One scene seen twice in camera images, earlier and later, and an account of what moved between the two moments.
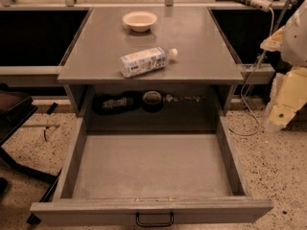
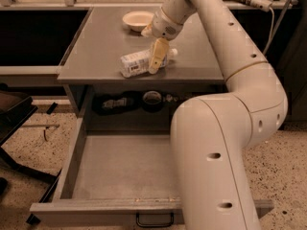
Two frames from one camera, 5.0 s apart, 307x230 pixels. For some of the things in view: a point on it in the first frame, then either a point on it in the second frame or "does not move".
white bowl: [139, 21] does not move
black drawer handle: [138, 222] does not move
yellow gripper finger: [289, 95] → [160, 49]
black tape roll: [153, 102] does not move
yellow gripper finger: [273, 42] → [147, 32]
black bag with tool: [124, 101] does not move
